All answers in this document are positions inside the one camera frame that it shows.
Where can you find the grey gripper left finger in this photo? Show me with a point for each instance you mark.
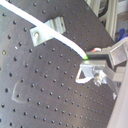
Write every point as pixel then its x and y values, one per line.
pixel 99 74

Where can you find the metal cable clip bracket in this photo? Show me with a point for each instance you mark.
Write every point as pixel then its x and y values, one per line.
pixel 40 36

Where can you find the blue object in background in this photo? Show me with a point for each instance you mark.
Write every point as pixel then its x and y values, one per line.
pixel 122 34

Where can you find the aluminium frame profile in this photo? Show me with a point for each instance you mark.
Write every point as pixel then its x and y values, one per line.
pixel 114 13

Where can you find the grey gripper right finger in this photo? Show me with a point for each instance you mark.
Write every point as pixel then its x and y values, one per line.
pixel 100 54

